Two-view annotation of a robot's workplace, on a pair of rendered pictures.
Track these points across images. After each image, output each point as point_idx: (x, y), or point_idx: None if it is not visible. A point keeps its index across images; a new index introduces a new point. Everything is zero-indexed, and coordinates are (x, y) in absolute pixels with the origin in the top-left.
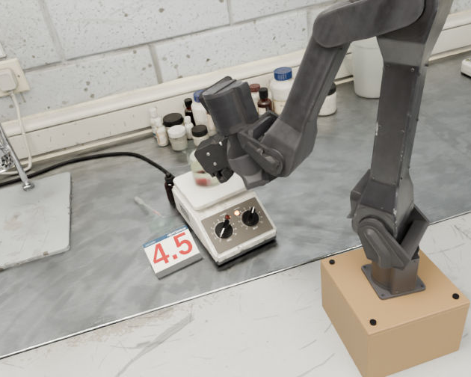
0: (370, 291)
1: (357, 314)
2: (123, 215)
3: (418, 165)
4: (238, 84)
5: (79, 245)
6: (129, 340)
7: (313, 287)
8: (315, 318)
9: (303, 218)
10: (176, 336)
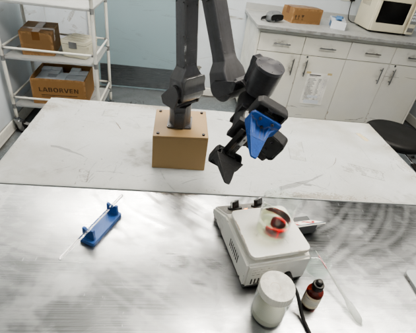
0: (193, 121)
1: (205, 116)
2: (364, 299)
3: (35, 241)
4: (259, 56)
5: (395, 274)
6: (316, 188)
7: (203, 179)
8: (210, 167)
9: (183, 225)
10: (288, 182)
